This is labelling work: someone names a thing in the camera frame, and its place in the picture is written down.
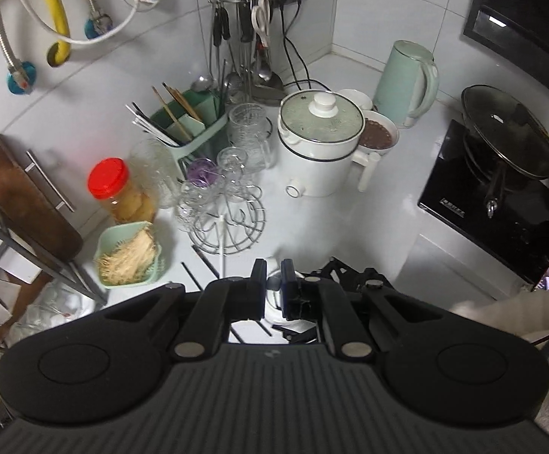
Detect white power cable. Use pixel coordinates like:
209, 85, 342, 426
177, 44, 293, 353
0, 0, 167, 49

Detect white mug green logo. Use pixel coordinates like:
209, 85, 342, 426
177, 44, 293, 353
264, 255, 323, 341

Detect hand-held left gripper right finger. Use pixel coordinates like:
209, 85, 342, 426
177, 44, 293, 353
280, 258, 448, 361

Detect glass pan lid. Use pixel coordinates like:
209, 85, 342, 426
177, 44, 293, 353
460, 84, 549, 181

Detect green utensil caddy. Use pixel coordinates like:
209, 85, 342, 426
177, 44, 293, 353
149, 89, 223, 171

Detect green plastic basket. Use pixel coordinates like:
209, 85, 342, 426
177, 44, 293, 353
94, 221, 170, 289

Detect black induction cooktop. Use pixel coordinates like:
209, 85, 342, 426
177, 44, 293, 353
417, 118, 549, 291

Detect white electric cooking pot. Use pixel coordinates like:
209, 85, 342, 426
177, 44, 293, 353
277, 90, 382, 198

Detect mint green electric kettle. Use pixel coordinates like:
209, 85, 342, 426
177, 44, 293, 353
373, 40, 440, 128

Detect metal utensil hanging stand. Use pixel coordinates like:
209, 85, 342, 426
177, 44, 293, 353
207, 0, 285, 105

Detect black chopstick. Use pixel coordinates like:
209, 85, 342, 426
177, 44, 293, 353
181, 261, 206, 291
198, 246, 220, 280

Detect enoki mushrooms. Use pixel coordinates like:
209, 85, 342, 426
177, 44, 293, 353
95, 227, 159, 287

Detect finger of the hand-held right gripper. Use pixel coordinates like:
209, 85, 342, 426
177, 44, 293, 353
304, 256, 391, 288
281, 322, 325, 346

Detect tall textured glass mug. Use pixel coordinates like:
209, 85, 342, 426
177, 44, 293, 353
227, 103, 276, 173

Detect black range hood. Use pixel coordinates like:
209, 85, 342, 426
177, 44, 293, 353
463, 0, 549, 119

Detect black-handled steel utensil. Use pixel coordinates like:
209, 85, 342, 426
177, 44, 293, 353
220, 7, 242, 90
211, 7, 225, 81
239, 4, 270, 81

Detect wire glass rack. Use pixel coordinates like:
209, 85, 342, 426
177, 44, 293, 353
180, 170, 267, 252

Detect glass pot lid white knob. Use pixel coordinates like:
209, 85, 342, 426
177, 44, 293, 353
278, 90, 366, 146

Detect purple-footed glass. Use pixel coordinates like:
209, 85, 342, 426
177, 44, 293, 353
186, 160, 221, 190

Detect bunch of assorted chopsticks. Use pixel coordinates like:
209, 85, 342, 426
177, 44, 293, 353
125, 82, 204, 147

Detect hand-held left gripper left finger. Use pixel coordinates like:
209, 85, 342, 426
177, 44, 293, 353
106, 258, 270, 361

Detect wooden cutting board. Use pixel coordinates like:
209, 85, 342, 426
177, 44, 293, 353
0, 133, 84, 270

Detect person's right forearm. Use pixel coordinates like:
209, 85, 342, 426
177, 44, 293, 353
447, 280, 549, 347

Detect black metal kitchen rack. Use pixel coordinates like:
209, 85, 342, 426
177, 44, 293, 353
0, 189, 109, 355

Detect black frying pan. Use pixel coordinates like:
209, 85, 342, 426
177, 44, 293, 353
464, 104, 549, 219

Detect stemmed crystal glass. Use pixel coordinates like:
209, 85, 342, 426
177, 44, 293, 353
217, 148, 253, 185
174, 182, 221, 232

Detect white-handled scissors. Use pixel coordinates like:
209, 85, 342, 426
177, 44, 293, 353
251, 0, 272, 49

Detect red-lidded plastic jar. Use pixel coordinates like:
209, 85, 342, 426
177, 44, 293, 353
87, 157, 157, 225

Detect brown food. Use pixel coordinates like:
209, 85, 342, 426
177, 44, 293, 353
360, 120, 396, 148

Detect yellow wall pipe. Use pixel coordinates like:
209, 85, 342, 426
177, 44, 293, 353
32, 0, 73, 66

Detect plain white bowl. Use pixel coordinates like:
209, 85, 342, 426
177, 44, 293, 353
337, 88, 374, 113

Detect floral ceramic bowl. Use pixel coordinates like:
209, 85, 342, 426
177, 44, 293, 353
356, 110, 401, 157

